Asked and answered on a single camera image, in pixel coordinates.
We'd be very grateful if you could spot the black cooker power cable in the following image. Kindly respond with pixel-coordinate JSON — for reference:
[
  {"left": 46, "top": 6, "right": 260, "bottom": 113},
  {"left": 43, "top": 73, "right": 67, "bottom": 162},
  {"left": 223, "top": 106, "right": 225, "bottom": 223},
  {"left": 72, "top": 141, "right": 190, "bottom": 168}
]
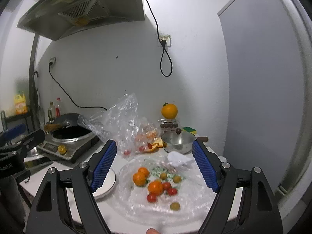
[{"left": 49, "top": 65, "right": 108, "bottom": 111}]

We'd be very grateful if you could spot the dark glass bottle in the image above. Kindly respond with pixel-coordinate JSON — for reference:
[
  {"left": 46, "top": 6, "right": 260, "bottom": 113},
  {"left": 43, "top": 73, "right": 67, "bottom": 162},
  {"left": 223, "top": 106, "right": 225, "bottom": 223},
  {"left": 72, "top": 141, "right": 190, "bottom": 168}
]
[{"left": 48, "top": 102, "right": 55, "bottom": 123}]

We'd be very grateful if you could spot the grey vertical pipe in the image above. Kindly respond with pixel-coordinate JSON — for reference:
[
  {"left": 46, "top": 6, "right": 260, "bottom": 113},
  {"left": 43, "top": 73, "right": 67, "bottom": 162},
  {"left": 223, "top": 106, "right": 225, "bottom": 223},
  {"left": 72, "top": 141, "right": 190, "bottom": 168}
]
[{"left": 28, "top": 33, "right": 41, "bottom": 117}]

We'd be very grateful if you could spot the green printed plastic bag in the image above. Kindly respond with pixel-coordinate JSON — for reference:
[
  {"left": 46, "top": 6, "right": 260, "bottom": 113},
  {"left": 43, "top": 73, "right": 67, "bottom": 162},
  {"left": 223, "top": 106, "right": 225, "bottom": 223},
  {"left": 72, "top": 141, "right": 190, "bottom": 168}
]
[{"left": 117, "top": 155, "right": 223, "bottom": 223}]

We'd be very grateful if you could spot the white door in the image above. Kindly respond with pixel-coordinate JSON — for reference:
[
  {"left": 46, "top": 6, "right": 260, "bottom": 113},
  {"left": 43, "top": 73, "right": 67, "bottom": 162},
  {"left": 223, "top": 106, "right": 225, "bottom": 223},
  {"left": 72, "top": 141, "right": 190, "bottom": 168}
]
[{"left": 218, "top": 0, "right": 312, "bottom": 200}]

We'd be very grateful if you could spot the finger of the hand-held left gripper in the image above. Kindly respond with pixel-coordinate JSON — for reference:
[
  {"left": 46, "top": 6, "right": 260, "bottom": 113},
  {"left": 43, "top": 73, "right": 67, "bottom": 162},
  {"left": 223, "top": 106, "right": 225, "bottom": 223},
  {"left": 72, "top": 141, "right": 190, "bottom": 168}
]
[
  {"left": 0, "top": 124, "right": 27, "bottom": 143},
  {"left": 15, "top": 129, "right": 46, "bottom": 160}
]

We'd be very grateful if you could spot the steel pot with lid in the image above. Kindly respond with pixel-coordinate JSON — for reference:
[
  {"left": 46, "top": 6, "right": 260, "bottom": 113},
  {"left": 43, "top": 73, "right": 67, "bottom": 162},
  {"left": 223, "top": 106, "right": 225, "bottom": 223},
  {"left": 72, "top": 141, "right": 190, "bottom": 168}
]
[{"left": 161, "top": 128, "right": 209, "bottom": 154}]

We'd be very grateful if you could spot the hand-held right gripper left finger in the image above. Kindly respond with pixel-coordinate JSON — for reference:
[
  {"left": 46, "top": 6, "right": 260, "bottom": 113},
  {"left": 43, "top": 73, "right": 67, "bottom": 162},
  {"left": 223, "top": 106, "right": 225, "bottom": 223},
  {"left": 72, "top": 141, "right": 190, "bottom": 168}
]
[{"left": 26, "top": 139, "right": 118, "bottom": 234}]

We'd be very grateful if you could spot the large orange with leaf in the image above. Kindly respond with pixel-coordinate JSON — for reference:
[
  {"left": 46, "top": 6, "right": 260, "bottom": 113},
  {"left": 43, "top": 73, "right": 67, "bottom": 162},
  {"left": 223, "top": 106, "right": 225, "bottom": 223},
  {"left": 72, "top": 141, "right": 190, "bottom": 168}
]
[{"left": 161, "top": 103, "right": 178, "bottom": 119}]

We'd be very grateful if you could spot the orange peel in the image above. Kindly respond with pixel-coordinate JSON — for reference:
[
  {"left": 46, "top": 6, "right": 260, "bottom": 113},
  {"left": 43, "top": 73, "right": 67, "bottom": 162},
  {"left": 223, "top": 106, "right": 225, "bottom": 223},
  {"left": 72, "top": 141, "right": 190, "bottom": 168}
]
[{"left": 146, "top": 138, "right": 164, "bottom": 153}]

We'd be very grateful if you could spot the dark wok with wooden handle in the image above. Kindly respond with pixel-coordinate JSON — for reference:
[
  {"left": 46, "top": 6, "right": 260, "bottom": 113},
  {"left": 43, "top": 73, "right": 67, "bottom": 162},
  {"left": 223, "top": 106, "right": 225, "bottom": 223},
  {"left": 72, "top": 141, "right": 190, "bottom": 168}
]
[{"left": 44, "top": 113, "right": 81, "bottom": 132}]

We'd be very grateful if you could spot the steel domed lid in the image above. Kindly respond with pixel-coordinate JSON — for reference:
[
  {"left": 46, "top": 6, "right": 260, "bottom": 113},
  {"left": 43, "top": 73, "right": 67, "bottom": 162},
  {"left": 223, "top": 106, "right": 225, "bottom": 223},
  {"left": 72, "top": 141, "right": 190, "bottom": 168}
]
[{"left": 26, "top": 146, "right": 45, "bottom": 158}]

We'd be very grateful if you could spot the black hood power cable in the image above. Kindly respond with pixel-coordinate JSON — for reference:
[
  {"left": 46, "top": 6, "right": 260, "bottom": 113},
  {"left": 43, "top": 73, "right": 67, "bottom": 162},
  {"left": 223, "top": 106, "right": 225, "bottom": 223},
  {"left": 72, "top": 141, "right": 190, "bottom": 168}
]
[{"left": 142, "top": 0, "right": 173, "bottom": 77}]

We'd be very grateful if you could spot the steel range hood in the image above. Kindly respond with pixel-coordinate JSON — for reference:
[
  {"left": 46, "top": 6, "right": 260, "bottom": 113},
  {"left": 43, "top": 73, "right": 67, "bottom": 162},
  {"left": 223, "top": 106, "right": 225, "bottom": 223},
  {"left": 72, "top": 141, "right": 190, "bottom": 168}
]
[{"left": 17, "top": 0, "right": 146, "bottom": 41}]

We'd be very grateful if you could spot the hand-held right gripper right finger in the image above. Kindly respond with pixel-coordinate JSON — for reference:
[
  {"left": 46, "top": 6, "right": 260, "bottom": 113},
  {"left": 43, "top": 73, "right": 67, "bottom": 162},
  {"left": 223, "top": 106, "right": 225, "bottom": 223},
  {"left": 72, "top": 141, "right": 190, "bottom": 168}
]
[{"left": 192, "top": 141, "right": 284, "bottom": 234}]

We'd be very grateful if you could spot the crumpled white plastic bag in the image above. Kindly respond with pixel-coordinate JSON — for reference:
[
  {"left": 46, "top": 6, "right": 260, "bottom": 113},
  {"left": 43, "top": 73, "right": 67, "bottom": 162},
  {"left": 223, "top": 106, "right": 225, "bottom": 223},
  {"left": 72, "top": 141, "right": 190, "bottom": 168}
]
[{"left": 168, "top": 151, "right": 193, "bottom": 167}]

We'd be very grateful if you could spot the white round plate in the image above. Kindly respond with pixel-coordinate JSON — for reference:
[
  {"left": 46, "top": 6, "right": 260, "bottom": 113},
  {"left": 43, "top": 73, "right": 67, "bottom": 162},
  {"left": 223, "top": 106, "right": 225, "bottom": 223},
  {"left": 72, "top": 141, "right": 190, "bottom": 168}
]
[{"left": 93, "top": 168, "right": 116, "bottom": 198}]

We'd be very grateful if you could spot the black metal rack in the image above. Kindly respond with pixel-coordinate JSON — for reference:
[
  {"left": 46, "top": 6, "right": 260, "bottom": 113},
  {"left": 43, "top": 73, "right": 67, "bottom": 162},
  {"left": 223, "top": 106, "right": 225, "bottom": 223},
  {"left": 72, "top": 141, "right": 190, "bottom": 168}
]
[{"left": 0, "top": 110, "right": 34, "bottom": 137}]

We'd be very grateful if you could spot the black umbrella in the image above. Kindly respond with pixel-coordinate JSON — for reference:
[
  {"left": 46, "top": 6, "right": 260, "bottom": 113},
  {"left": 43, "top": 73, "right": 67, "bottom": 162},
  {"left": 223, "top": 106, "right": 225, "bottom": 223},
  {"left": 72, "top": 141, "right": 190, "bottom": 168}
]
[{"left": 33, "top": 71, "right": 41, "bottom": 110}]

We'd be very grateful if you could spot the white wall socket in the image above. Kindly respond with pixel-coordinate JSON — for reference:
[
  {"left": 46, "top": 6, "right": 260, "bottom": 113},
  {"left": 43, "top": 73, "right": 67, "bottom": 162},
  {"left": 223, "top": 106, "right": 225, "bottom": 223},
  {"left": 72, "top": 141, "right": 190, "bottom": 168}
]
[{"left": 158, "top": 35, "right": 171, "bottom": 48}]

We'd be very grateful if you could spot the steel induction cooker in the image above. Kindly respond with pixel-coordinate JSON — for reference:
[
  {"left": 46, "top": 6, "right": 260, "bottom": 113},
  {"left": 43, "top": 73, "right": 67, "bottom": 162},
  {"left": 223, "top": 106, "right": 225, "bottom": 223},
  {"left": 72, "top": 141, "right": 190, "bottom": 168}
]
[{"left": 36, "top": 127, "right": 101, "bottom": 164}]

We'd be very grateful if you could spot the yellow oil bottle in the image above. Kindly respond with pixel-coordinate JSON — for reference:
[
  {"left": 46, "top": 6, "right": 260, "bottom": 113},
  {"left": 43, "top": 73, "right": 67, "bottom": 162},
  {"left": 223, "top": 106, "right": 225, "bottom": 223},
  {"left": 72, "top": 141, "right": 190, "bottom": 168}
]
[{"left": 15, "top": 90, "right": 29, "bottom": 114}]

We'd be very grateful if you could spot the glass jar of dark fruit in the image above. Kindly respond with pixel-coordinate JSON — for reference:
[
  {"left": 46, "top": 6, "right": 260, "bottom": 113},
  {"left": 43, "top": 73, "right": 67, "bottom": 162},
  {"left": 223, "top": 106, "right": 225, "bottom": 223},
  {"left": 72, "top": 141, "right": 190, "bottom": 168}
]
[{"left": 158, "top": 118, "right": 181, "bottom": 129}]

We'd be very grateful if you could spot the person's left forearm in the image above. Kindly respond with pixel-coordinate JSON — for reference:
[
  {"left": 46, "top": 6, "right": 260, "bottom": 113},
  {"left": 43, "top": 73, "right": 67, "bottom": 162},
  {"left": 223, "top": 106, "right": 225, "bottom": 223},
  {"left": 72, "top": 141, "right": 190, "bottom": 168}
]
[{"left": 0, "top": 175, "right": 32, "bottom": 234}]

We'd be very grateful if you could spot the bagged peeled orange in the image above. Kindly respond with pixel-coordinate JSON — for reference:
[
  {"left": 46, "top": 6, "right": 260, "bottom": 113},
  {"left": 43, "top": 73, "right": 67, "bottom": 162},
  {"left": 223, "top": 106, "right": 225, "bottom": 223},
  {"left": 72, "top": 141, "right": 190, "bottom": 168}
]
[{"left": 138, "top": 127, "right": 158, "bottom": 142}]

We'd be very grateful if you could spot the crumpled clear plastic bag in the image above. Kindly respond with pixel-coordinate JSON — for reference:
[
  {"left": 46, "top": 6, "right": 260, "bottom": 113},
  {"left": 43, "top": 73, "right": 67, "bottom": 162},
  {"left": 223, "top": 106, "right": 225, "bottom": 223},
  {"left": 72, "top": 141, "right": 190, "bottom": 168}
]
[{"left": 78, "top": 93, "right": 162, "bottom": 159}]

